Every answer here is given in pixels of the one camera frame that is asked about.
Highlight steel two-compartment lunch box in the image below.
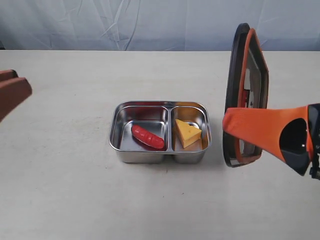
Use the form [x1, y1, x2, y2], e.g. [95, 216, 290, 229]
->
[109, 100, 212, 164]

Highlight blue-grey backdrop cloth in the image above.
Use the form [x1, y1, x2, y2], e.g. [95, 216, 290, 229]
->
[0, 0, 320, 51]

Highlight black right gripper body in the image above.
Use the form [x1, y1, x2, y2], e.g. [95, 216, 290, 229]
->
[308, 103, 320, 179]

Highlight yellow toy cheese wedge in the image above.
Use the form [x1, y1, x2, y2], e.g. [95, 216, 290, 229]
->
[175, 119, 202, 149]

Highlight red toy sausage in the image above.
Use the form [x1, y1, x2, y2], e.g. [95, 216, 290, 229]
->
[131, 125, 165, 149]

